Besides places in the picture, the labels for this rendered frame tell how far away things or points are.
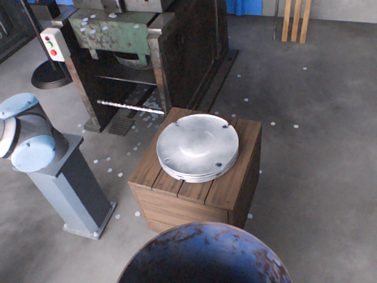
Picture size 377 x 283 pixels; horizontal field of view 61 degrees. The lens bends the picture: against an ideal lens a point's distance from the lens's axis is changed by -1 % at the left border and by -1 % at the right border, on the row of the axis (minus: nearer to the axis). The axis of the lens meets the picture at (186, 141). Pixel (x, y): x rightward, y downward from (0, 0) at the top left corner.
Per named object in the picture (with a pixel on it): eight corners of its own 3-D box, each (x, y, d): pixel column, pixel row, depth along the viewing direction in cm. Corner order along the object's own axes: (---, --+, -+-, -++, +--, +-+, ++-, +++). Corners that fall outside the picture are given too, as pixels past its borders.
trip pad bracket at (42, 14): (64, 44, 151) (46, 3, 136) (47, 42, 154) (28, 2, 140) (71, 37, 154) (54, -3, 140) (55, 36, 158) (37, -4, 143)
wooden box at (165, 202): (235, 257, 125) (233, 209, 100) (148, 229, 138) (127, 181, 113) (259, 176, 149) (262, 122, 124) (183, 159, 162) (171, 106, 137)
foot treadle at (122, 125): (127, 142, 159) (124, 135, 156) (109, 139, 163) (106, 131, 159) (173, 72, 195) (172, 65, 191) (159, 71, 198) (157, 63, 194)
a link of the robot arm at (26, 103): (49, 113, 112) (30, 82, 102) (56, 137, 103) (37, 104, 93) (14, 128, 109) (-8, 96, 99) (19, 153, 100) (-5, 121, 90)
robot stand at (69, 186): (99, 240, 137) (54, 177, 105) (62, 230, 143) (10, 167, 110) (118, 204, 149) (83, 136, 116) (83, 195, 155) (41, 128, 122)
